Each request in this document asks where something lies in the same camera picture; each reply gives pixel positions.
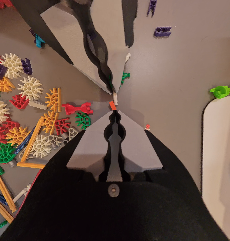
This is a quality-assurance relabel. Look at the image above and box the cyan toy panel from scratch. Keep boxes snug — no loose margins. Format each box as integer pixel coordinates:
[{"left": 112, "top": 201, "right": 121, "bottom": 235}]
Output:
[{"left": 34, "top": 34, "right": 45, "bottom": 48}]

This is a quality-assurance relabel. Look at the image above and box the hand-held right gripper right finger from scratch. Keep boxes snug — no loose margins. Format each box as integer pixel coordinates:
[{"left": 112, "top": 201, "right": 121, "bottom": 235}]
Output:
[{"left": 115, "top": 110, "right": 163, "bottom": 182}]

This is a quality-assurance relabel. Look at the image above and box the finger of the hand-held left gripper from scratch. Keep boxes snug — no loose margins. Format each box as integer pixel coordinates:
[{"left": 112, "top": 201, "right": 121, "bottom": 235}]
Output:
[
  {"left": 89, "top": 0, "right": 130, "bottom": 93},
  {"left": 40, "top": 4, "right": 113, "bottom": 94}
]

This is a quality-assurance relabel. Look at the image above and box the lime green toy spool piece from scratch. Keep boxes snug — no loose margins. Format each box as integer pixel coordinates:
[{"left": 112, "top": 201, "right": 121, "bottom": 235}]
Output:
[{"left": 210, "top": 86, "right": 230, "bottom": 99}]

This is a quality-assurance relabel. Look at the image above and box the heap of mixed toy rods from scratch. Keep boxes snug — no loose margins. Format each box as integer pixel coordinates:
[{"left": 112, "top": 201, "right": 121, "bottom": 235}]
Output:
[{"left": 0, "top": 116, "right": 45, "bottom": 230}]

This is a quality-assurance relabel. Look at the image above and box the pile of colourful toy connectors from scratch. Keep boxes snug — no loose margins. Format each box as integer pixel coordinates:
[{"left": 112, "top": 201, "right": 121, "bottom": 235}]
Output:
[{"left": 0, "top": 53, "right": 79, "bottom": 164}]

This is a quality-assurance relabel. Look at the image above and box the white stand base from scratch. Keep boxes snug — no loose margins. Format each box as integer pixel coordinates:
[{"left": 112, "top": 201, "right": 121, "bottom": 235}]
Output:
[{"left": 202, "top": 96, "right": 230, "bottom": 239}]

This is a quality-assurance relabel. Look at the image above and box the green toy connector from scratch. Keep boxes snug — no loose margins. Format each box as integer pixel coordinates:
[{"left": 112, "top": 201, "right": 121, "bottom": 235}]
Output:
[
  {"left": 75, "top": 113, "right": 91, "bottom": 130},
  {"left": 109, "top": 72, "right": 125, "bottom": 90}
]

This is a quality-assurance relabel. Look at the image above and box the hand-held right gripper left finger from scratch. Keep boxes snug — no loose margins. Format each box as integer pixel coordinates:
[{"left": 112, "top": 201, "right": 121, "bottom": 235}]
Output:
[{"left": 66, "top": 110, "right": 116, "bottom": 182}]

